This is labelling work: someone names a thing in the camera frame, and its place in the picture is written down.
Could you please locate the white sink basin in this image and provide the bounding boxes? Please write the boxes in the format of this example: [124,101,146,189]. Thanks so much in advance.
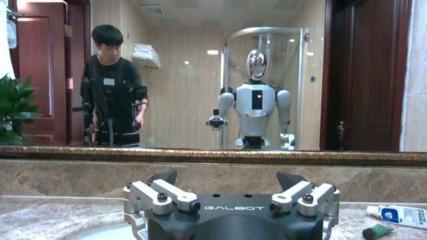
[69,223,148,240]

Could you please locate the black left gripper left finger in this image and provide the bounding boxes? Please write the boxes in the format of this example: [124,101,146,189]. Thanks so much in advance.
[121,169,201,216]

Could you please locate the green leafy plant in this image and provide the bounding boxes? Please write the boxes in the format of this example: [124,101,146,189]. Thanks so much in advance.
[0,73,44,146]

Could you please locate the glass shower enclosure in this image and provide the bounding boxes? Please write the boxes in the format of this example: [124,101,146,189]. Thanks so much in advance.
[218,26,309,151]

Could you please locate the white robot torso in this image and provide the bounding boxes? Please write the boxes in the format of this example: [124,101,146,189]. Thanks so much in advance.
[232,82,279,139]

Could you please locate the person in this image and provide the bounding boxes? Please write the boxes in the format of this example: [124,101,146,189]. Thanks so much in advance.
[78,24,149,148]

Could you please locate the white blue toothpaste tube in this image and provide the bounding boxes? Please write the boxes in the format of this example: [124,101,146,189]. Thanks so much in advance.
[365,204,427,230]

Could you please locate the gold framed wall mirror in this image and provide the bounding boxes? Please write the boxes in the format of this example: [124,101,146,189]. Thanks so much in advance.
[0,0,427,166]

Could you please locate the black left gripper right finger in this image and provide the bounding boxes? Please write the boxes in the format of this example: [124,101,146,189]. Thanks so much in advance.
[269,171,341,217]

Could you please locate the folded white towel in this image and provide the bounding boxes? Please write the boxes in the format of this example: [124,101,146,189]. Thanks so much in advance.
[130,42,162,71]

